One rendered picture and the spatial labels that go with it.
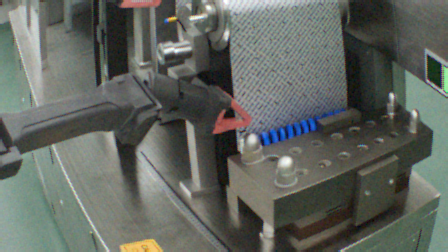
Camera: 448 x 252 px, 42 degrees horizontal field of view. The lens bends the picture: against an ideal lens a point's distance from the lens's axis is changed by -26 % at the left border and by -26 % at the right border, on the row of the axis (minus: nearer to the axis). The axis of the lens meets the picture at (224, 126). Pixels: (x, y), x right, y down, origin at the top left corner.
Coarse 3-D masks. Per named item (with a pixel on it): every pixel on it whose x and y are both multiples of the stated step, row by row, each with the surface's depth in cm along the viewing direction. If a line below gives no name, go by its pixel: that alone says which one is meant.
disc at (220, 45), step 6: (222, 0) 118; (222, 6) 119; (228, 12) 118; (228, 18) 118; (228, 24) 119; (228, 30) 120; (222, 36) 122; (228, 36) 120; (210, 42) 128; (216, 42) 125; (222, 42) 123; (228, 42) 122; (216, 48) 126; (222, 48) 124
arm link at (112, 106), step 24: (72, 96) 100; (96, 96) 104; (120, 96) 108; (144, 96) 112; (0, 120) 84; (24, 120) 87; (48, 120) 92; (72, 120) 96; (96, 120) 103; (120, 120) 108; (24, 144) 87; (48, 144) 95; (0, 168) 79
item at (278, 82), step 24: (240, 48) 123; (264, 48) 125; (288, 48) 127; (312, 48) 129; (336, 48) 131; (240, 72) 125; (264, 72) 126; (288, 72) 129; (312, 72) 131; (336, 72) 133; (240, 96) 126; (264, 96) 128; (288, 96) 130; (312, 96) 133; (336, 96) 135; (240, 120) 128; (264, 120) 130; (288, 120) 132
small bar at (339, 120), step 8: (344, 112) 132; (352, 112) 132; (360, 112) 132; (320, 120) 130; (328, 120) 130; (336, 120) 129; (344, 120) 130; (352, 120) 131; (360, 120) 132; (320, 128) 130; (328, 128) 129; (336, 128) 130
